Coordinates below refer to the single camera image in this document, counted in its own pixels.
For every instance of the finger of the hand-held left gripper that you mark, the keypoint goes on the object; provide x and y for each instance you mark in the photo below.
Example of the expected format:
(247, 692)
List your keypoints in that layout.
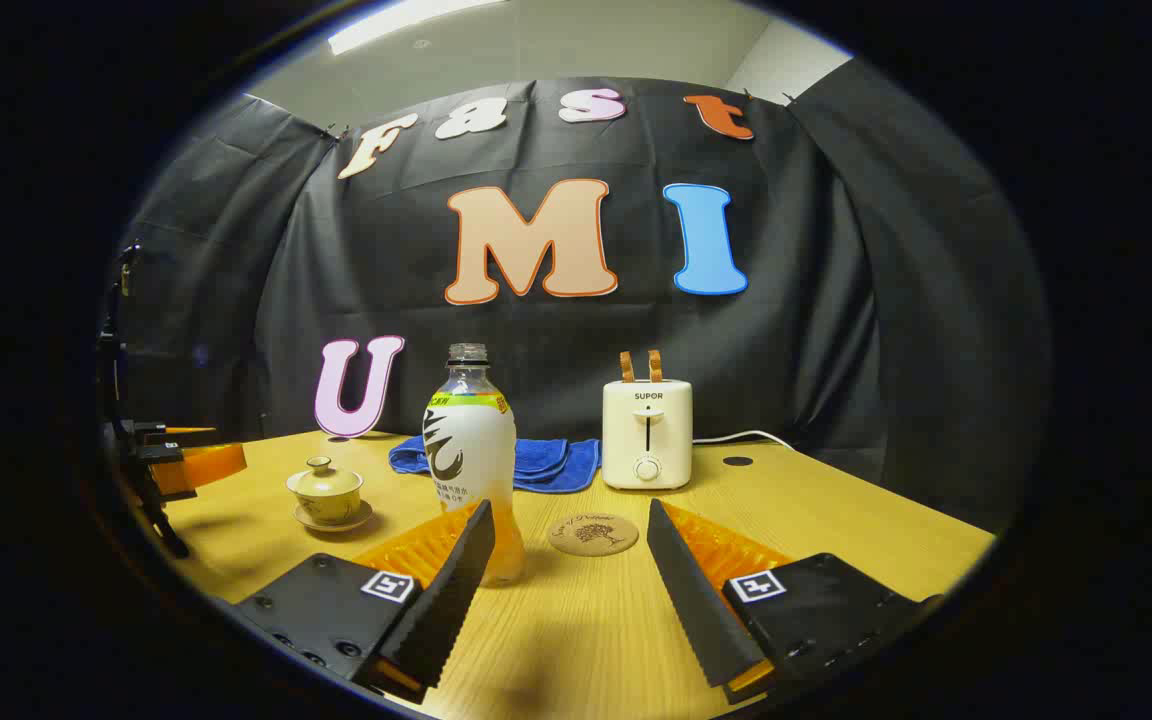
(171, 438)
(206, 467)

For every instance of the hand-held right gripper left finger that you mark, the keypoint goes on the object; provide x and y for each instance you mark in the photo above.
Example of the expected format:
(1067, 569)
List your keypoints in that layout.
(456, 590)

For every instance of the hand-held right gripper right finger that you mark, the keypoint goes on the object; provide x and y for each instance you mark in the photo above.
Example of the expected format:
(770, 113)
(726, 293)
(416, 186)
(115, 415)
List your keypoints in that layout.
(691, 600)

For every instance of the round brown coaster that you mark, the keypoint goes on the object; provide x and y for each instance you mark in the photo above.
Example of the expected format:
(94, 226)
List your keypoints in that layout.
(593, 535)

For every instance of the yellow teacup lid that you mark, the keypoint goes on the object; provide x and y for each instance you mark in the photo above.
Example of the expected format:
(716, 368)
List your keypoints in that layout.
(323, 480)

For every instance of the white label water bottle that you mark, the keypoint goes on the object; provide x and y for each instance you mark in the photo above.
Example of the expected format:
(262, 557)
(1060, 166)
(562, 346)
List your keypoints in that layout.
(471, 445)

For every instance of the black table grommet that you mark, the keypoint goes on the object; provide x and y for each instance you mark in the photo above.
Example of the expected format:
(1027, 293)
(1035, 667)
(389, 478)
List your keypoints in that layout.
(738, 461)

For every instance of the blue towel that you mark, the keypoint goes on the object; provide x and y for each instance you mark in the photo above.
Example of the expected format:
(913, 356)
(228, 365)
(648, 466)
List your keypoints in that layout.
(551, 462)

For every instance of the cream white toaster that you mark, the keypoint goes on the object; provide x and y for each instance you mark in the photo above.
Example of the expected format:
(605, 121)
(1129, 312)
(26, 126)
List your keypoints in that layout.
(647, 435)

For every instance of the toast slice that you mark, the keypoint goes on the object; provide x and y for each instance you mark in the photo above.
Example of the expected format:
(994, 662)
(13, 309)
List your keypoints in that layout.
(627, 367)
(655, 366)

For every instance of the black backdrop cloth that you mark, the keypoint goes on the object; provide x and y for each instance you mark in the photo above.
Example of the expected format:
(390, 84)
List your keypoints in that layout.
(796, 350)

